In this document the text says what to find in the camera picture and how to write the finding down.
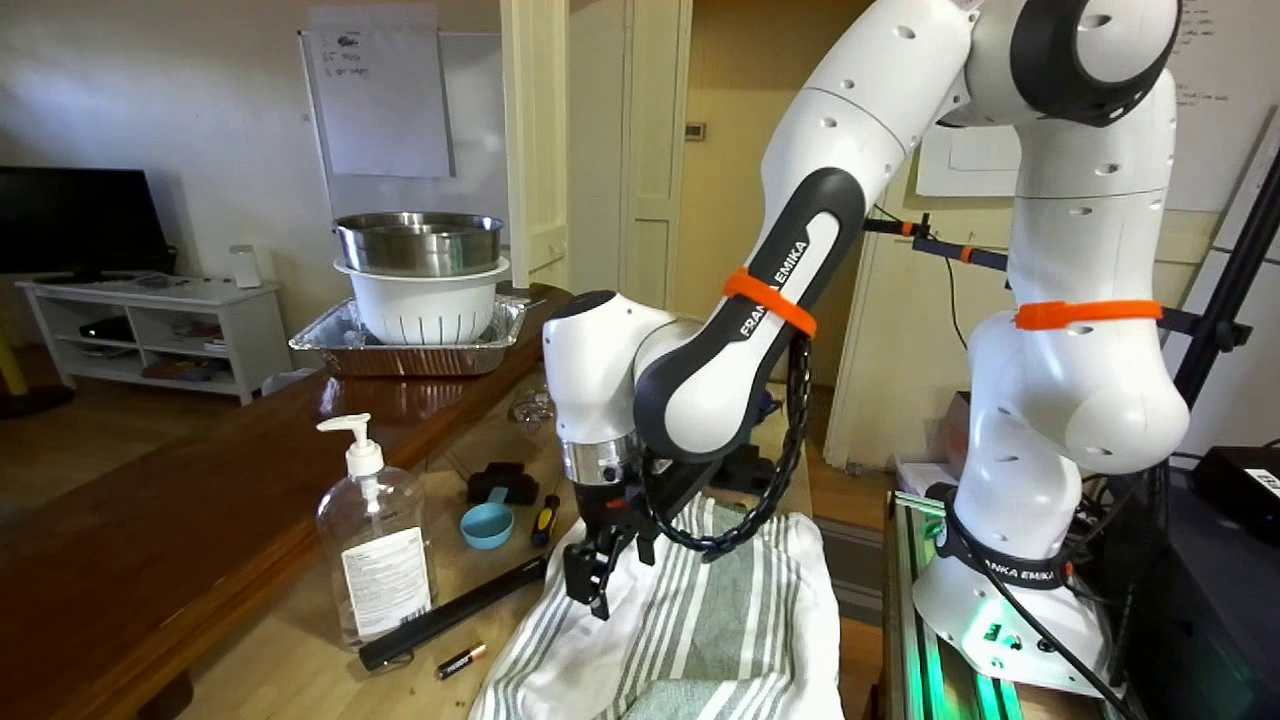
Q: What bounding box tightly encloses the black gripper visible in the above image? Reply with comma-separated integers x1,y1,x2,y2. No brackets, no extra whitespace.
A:
562,476,641,623

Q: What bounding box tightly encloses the white green striped tea towel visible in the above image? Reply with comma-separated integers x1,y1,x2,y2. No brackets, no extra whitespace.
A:
467,494,848,720

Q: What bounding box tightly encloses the clear pump bottle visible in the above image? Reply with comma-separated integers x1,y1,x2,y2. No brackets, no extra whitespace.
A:
311,407,441,653

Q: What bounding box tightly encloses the dark brown wooden counter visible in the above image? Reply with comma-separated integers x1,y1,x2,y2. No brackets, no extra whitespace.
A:
0,282,577,720

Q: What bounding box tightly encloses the yellow and black tool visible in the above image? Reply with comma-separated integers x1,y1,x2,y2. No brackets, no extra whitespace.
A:
530,494,564,551

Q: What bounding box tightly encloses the blue plastic scoop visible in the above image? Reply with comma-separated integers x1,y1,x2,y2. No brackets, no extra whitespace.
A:
455,483,520,556

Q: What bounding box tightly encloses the long black bar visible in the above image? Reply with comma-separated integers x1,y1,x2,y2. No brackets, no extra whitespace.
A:
357,551,552,677

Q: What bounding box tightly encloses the black marker pen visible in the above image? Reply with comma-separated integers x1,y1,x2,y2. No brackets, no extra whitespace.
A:
438,639,492,685

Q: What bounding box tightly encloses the white plastic colander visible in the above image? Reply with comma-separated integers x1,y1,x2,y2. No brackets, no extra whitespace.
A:
334,257,517,348

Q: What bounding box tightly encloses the aluminium foil tray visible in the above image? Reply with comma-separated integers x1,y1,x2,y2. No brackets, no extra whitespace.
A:
283,293,537,385

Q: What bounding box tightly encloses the cream cabinet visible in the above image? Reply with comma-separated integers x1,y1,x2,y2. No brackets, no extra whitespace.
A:
821,223,1020,476

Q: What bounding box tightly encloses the stainless steel bowl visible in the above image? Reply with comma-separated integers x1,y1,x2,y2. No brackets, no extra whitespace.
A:
334,207,509,282

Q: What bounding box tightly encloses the cream panelled door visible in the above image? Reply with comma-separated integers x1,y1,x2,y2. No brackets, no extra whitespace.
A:
495,0,695,316

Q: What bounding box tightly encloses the black rod with orange clip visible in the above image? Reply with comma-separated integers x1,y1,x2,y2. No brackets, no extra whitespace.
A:
865,211,1011,277

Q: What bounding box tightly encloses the white tv stand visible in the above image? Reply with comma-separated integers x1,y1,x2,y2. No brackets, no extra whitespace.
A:
16,273,295,407

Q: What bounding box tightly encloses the black television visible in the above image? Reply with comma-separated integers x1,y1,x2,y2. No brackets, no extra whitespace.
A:
0,165,179,282

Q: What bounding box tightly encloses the black box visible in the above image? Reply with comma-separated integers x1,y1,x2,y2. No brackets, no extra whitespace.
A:
1191,443,1280,543

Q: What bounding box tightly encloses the black tripod pole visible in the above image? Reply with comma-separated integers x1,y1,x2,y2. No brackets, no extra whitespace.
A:
1168,143,1280,407

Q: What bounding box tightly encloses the black cable chain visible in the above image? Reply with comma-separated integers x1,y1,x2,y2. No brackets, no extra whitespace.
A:
654,328,817,564

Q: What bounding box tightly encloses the orange strap on forearm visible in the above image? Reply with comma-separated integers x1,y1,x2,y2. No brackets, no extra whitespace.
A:
720,263,821,346

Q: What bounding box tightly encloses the white wall board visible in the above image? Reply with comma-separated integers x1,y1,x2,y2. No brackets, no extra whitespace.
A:
299,5,455,186

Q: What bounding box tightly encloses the white wall paper sheet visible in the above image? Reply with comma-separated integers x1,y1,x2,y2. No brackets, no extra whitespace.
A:
911,115,1024,205

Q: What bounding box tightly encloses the orange strap on base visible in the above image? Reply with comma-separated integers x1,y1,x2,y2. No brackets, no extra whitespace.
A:
1011,296,1168,338

